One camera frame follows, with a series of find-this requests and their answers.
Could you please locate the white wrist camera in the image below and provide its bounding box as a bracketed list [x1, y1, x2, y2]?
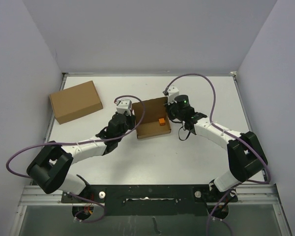
[115, 98, 132, 116]
[163, 85, 179, 105]

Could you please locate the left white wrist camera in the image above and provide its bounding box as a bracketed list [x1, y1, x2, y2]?
[115, 98, 132, 116]

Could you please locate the closed brown cardboard box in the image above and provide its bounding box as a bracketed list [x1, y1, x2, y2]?
[49, 81, 103, 124]

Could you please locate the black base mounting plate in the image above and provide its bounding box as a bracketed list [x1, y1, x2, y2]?
[61, 184, 238, 219]

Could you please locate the small orange cube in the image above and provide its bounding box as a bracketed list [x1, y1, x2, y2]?
[158, 118, 166, 126]

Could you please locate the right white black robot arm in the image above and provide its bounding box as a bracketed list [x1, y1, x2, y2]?
[165, 94, 267, 201]

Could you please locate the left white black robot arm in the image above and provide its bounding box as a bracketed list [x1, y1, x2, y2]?
[27, 112, 136, 202]

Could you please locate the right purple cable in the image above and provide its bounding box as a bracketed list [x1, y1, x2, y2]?
[164, 73, 271, 236]

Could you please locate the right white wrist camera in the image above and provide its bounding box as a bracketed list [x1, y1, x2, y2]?
[163, 85, 179, 105]

